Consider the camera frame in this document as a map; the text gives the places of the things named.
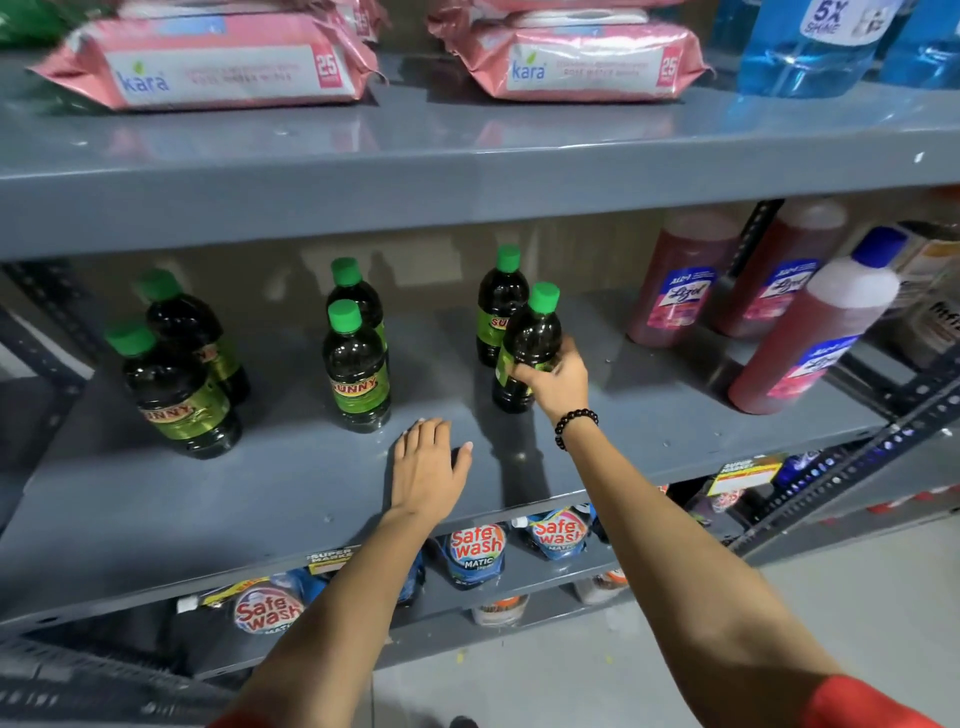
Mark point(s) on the person's right hand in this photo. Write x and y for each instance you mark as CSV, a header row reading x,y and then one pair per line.
x,y
561,386

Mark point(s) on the person's left hand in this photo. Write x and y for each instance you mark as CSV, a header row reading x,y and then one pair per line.
x,y
424,476

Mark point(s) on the person's right thumb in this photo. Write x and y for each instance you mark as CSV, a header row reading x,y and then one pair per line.
x,y
532,370

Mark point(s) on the person's left thumb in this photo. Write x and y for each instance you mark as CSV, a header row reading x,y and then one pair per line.
x,y
463,459

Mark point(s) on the dark bottle with green cap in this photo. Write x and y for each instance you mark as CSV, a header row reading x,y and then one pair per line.
x,y
176,397
501,300
360,289
534,337
357,375
187,319

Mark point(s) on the person's left forearm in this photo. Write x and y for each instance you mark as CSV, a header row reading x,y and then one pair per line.
x,y
352,622

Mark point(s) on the person's right forearm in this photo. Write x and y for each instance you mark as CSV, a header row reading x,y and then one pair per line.
x,y
675,570

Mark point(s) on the blue detergent pouch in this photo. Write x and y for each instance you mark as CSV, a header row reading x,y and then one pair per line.
x,y
262,607
411,579
556,532
476,555

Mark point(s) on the white orange container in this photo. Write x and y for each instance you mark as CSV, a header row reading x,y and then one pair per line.
x,y
600,586
500,611

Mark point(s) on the grey metal shelving rack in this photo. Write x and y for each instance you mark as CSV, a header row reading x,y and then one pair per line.
x,y
450,157

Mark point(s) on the yellow labelled packet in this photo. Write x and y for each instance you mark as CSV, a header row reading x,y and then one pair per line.
x,y
744,474

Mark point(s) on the small blue pouch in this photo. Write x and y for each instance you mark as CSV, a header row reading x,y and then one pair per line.
x,y
796,466

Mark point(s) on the pink cleaner bottle blue cap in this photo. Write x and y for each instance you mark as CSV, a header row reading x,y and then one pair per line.
x,y
817,330

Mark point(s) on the pink wet wipes packet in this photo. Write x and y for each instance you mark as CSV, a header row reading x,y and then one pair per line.
x,y
570,3
300,6
217,67
577,60

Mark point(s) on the dark labelled bottle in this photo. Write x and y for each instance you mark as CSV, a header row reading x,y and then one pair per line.
x,y
934,330

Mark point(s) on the white bottle with orange label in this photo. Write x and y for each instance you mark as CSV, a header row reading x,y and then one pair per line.
x,y
930,262

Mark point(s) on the blue liquid bottle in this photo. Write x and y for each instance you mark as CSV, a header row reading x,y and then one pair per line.
x,y
810,52
926,45

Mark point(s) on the red right sleeve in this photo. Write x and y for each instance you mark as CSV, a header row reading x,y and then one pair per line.
x,y
862,705

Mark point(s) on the green packet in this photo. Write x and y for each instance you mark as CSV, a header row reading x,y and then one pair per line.
x,y
34,19

